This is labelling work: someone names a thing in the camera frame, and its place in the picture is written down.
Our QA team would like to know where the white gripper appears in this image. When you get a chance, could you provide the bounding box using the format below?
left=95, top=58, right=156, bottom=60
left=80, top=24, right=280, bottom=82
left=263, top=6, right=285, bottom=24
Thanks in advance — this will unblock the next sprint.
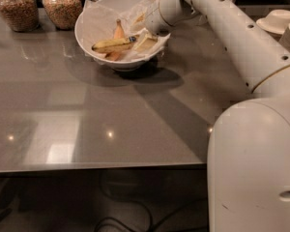
left=133, top=4, right=169, bottom=52

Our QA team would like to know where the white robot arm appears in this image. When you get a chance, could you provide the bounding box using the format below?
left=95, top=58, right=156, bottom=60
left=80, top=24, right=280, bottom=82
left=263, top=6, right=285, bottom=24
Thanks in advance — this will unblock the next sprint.
left=145, top=0, right=290, bottom=232

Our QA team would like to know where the white ceramic bowl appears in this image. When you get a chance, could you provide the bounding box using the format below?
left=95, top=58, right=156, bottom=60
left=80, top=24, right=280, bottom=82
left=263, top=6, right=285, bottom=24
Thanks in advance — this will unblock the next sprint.
left=74, top=0, right=170, bottom=72

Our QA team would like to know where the orange-brown banana underneath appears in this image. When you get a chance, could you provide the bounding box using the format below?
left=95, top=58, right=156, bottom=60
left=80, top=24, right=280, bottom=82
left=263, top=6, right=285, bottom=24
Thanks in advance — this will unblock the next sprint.
left=105, top=19, right=125, bottom=61

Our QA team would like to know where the white paper bowl liner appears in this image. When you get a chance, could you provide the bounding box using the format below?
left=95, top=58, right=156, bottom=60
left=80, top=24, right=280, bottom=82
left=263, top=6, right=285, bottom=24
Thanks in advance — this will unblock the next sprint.
left=74, top=0, right=170, bottom=71

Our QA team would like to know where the glass jar of colourful cereal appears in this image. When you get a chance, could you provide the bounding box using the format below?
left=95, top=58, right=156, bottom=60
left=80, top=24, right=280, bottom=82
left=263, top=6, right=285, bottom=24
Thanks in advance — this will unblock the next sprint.
left=42, top=0, right=82, bottom=30

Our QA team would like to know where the glass jar of cereal far left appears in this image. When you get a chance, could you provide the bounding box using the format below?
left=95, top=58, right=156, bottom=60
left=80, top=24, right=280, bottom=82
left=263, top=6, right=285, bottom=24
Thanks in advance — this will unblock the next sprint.
left=0, top=0, right=39, bottom=32

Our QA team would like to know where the stack of white paper bowls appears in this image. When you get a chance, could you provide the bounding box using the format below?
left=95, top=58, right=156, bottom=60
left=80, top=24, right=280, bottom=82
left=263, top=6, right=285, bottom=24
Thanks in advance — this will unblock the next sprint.
left=256, top=10, right=290, bottom=35

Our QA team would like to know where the black cable on floor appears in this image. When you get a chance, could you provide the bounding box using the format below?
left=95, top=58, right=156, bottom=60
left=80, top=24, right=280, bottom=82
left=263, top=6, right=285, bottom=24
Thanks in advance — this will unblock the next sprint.
left=93, top=174, right=211, bottom=232

